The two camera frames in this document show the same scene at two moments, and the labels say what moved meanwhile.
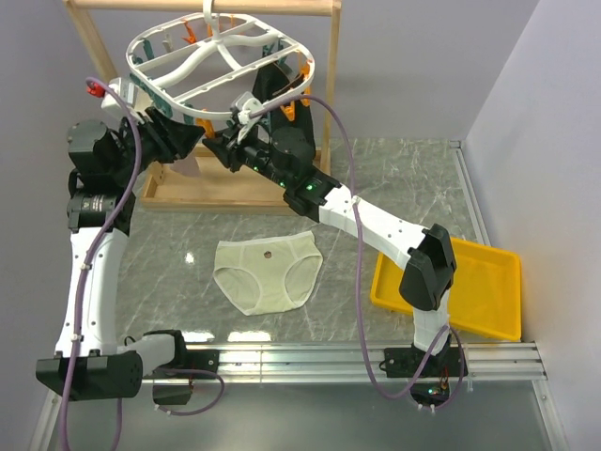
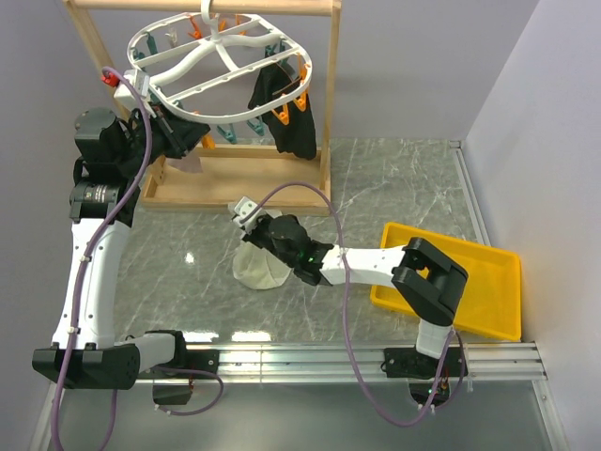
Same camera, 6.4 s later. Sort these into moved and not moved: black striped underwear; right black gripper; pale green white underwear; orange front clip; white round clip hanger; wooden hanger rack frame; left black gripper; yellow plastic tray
Moved: pale green white underwear; right black gripper; orange front clip
Not moved: black striped underwear; white round clip hanger; yellow plastic tray; wooden hanger rack frame; left black gripper
